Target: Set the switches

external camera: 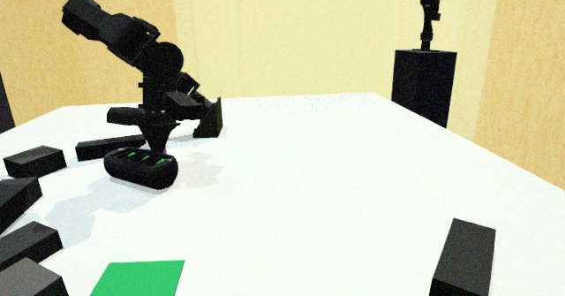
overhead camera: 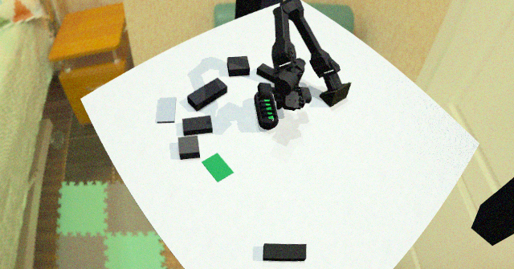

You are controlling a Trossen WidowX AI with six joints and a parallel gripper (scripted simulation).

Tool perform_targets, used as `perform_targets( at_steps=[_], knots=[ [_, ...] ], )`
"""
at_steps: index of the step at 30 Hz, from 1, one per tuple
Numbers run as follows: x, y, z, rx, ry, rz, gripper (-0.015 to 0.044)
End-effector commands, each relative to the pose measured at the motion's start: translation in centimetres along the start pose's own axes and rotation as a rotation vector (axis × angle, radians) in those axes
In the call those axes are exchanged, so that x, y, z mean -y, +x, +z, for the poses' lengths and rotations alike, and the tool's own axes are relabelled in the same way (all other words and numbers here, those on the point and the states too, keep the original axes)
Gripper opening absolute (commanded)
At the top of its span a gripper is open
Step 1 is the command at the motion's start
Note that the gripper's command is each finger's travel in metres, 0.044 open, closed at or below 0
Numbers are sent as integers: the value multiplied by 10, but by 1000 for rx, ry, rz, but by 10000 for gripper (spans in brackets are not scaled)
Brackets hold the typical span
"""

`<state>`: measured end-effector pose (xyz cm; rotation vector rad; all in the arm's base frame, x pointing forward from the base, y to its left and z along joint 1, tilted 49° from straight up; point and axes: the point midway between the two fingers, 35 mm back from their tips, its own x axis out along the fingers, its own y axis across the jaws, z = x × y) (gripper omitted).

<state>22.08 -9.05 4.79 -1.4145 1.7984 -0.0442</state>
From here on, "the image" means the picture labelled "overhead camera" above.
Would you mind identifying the green flat square plate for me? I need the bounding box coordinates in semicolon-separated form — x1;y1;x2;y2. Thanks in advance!
202;153;234;183

